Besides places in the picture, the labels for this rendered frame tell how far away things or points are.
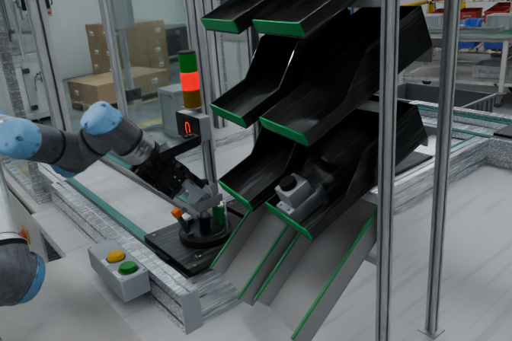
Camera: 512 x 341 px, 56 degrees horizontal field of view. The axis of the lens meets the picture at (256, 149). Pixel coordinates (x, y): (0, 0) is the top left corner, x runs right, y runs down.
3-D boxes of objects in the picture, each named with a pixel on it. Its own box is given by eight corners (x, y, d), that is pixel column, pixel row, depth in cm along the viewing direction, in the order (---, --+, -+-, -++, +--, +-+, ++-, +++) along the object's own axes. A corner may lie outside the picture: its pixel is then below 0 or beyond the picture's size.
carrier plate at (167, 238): (193, 279, 110) (191, 272, 109) (144, 242, 127) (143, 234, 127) (271, 240, 123) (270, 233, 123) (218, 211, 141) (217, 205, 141)
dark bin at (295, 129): (308, 148, 71) (289, 108, 68) (264, 128, 82) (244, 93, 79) (433, 46, 79) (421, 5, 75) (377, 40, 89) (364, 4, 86)
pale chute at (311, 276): (308, 347, 82) (291, 339, 80) (268, 306, 93) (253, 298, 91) (396, 211, 84) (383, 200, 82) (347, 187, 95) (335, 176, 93)
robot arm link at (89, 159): (29, 145, 101) (65, 116, 98) (69, 154, 111) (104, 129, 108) (38, 176, 98) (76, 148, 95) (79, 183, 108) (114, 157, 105)
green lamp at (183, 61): (186, 73, 129) (184, 55, 128) (176, 71, 133) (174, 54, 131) (201, 70, 132) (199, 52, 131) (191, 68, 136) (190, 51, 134)
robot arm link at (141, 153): (133, 125, 109) (149, 132, 103) (147, 136, 112) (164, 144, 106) (113, 151, 108) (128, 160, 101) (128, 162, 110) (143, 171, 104)
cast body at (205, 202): (200, 212, 119) (196, 187, 117) (190, 207, 122) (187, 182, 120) (226, 202, 124) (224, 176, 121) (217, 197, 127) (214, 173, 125)
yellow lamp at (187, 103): (190, 109, 133) (187, 92, 131) (180, 106, 136) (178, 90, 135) (205, 105, 136) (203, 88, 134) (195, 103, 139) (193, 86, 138)
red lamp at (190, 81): (187, 91, 131) (186, 74, 129) (178, 89, 135) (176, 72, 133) (203, 88, 134) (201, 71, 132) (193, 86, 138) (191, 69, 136)
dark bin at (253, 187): (253, 212, 88) (235, 183, 84) (222, 189, 99) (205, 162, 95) (360, 122, 95) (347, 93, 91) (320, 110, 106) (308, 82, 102)
